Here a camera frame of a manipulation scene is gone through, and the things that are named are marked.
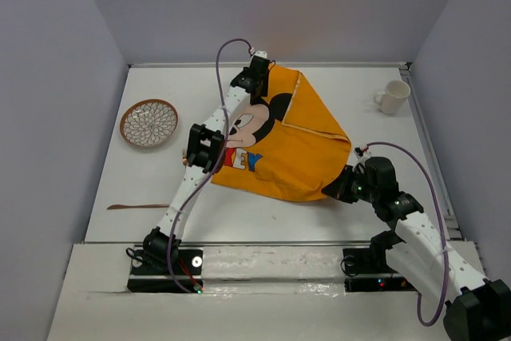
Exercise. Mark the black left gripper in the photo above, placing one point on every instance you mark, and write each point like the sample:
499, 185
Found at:
262, 92

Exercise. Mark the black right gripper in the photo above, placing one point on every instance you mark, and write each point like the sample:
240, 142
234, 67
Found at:
337, 188

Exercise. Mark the orange Mickey Mouse placemat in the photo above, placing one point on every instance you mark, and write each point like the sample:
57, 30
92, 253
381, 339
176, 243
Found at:
286, 145

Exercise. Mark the floral patterned brown-rim plate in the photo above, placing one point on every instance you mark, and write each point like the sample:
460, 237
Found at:
148, 123

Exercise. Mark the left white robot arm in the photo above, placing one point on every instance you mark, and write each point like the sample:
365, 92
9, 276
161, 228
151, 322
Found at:
204, 156

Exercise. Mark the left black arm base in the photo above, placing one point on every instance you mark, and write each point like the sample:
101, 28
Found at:
150, 276

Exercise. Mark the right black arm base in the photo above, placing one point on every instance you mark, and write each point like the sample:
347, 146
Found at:
362, 274

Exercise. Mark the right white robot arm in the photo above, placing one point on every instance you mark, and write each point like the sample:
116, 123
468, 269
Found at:
469, 304

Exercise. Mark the white ceramic mug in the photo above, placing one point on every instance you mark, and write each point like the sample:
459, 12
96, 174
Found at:
392, 98

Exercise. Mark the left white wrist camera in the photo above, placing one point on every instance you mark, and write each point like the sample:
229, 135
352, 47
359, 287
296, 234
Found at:
257, 53

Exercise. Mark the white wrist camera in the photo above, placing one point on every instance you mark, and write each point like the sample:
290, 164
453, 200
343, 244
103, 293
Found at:
257, 53
362, 154

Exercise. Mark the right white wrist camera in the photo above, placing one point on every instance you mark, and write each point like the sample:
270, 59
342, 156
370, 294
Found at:
362, 154

